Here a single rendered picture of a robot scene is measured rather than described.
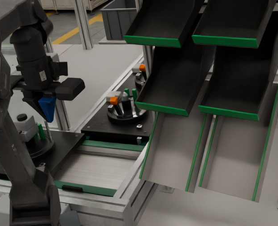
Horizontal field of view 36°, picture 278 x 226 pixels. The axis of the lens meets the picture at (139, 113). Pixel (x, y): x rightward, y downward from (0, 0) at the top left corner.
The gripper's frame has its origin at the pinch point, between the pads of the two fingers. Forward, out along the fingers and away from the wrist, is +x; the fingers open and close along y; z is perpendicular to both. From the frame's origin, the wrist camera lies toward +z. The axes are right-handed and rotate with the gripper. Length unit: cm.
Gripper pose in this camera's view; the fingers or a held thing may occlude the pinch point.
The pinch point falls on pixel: (46, 108)
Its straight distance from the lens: 95.8
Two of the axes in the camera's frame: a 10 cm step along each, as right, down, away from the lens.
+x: 1.4, 8.6, 4.9
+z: 3.8, -5.1, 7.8
